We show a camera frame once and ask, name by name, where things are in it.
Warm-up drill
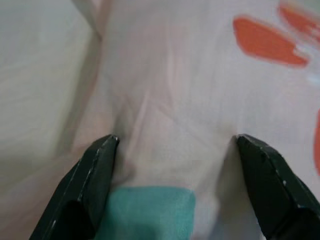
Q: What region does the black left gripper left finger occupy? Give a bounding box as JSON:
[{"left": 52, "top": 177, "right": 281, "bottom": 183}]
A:
[{"left": 28, "top": 134, "right": 120, "bottom": 240}]

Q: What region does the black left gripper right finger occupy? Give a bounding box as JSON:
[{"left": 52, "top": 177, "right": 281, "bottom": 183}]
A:
[{"left": 235, "top": 134, "right": 320, "bottom": 240}]

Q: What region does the white pillow with orange print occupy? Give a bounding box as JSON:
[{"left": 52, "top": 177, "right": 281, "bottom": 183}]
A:
[{"left": 71, "top": 0, "right": 320, "bottom": 240}]

